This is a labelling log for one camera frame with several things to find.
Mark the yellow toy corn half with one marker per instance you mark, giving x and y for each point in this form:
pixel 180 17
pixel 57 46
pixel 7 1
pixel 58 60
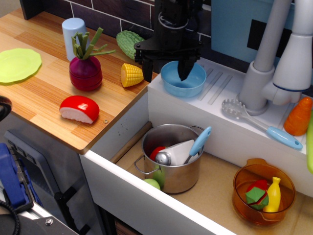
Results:
pixel 131 75

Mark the green toy apple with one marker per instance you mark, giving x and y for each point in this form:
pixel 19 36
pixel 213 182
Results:
pixel 153 183

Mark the green red toy vegetable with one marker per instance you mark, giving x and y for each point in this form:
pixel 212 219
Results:
pixel 257 195

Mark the orange toy carrot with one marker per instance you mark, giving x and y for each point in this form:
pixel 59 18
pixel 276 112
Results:
pixel 298 120

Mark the green toy bitter gourd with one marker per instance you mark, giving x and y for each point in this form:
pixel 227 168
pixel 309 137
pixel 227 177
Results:
pixel 126 40

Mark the blue clamp tool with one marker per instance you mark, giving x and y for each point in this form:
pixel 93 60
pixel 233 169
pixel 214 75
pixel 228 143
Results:
pixel 18 189

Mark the silver toy shaker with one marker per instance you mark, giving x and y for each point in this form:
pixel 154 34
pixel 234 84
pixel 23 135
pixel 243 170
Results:
pixel 163 158

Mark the red toy tomato in pot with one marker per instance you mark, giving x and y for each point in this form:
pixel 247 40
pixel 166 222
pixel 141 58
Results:
pixel 155 151

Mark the green plastic plate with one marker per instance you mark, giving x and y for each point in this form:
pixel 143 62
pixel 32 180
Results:
pixel 18 64

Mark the blue handled utensil in pot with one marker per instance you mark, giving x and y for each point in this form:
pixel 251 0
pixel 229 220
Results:
pixel 199 143

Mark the white toy sink unit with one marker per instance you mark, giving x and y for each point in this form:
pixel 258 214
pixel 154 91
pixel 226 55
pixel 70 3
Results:
pixel 206 208

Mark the red white toy sushi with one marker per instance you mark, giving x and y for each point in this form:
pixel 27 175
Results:
pixel 79 108

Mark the orange transparent bowl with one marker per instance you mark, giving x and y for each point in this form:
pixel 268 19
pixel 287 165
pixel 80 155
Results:
pixel 259 169

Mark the purple toy beet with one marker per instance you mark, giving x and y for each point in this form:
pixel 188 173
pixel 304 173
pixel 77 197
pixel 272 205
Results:
pixel 85 69

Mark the light blue backboard panel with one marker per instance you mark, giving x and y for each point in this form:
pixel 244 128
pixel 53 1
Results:
pixel 237 26

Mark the green toy item right edge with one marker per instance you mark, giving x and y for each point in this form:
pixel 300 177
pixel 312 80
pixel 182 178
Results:
pixel 309 146

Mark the light blue plastic bowl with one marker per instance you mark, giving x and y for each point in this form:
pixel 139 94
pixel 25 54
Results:
pixel 190 87

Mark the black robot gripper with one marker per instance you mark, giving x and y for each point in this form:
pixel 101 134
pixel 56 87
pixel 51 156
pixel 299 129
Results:
pixel 170 41

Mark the pasta spoon blue handle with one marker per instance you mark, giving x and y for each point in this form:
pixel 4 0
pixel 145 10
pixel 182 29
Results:
pixel 236 109

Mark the stainless steel pot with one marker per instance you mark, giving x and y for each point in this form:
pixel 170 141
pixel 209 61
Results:
pixel 171 179

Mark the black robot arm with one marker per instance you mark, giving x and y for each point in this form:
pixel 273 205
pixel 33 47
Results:
pixel 191 8

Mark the yellow toy bottle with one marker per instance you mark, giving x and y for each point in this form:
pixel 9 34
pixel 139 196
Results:
pixel 274 196

